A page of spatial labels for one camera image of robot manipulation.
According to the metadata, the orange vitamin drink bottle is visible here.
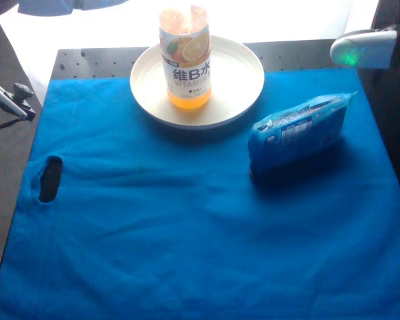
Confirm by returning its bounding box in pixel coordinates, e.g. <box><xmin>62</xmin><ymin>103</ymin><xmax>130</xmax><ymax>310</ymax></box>
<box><xmin>158</xmin><ymin>3</ymin><xmax>213</xmax><ymax>110</ymax></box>

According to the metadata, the blue snack packet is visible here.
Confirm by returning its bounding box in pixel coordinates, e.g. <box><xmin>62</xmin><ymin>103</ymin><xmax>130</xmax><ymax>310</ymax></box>
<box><xmin>247</xmin><ymin>90</ymin><xmax>359</xmax><ymax>183</ymax></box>

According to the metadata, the white round plate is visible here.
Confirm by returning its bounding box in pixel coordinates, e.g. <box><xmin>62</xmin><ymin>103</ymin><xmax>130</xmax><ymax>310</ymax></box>
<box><xmin>129</xmin><ymin>34</ymin><xmax>266</xmax><ymax>130</ymax></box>

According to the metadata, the blue cloth with handle hole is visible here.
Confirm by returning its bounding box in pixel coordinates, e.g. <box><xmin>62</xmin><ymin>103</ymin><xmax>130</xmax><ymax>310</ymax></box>
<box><xmin>0</xmin><ymin>68</ymin><xmax>400</xmax><ymax>320</ymax></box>

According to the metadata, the black camera cable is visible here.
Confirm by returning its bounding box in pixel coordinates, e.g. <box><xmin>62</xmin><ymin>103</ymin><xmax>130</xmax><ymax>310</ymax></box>
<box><xmin>0</xmin><ymin>117</ymin><xmax>21</xmax><ymax>134</ymax></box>

